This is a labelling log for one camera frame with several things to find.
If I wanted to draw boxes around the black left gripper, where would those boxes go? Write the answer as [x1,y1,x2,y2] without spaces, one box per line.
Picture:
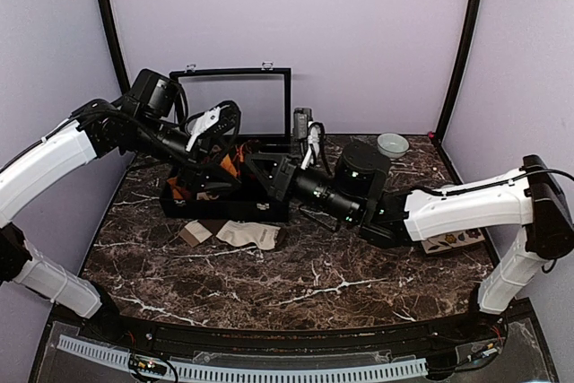
[132,113,243,193]

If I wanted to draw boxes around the black red yellow argyle sock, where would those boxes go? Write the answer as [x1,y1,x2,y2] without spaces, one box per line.
[220,139,262,178]

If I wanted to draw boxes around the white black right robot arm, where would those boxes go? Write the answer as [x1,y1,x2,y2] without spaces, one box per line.
[246,143,573,342]

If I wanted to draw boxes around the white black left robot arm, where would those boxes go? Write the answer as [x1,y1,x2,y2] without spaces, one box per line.
[1,69,241,344]

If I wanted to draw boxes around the white brown striped sock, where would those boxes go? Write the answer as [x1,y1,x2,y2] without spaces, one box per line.
[178,220,288,251]

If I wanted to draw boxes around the black glass-lid sock box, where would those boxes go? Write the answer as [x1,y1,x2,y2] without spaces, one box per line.
[160,67,291,222]

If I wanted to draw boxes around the pale green ceramic bowl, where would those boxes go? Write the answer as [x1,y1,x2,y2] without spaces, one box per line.
[377,133,410,159]

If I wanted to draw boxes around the floral patterned coaster tile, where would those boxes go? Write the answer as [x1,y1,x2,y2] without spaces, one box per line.
[421,229,485,255]

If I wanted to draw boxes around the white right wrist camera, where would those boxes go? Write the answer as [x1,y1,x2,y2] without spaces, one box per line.
[292,108,325,170]

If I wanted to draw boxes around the white slotted cable duct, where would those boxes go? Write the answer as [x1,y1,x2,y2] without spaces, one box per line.
[57,334,428,383]

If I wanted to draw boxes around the black left frame post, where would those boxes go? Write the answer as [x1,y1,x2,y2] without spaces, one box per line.
[97,0,130,93]

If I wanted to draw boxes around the black frame post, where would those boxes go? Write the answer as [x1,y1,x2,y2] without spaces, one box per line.
[433,0,481,145]
[97,0,130,93]

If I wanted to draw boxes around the black table edge rail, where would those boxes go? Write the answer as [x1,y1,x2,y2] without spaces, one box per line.
[48,300,535,361]

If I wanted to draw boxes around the black right frame post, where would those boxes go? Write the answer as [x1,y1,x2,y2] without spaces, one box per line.
[433,0,481,145]

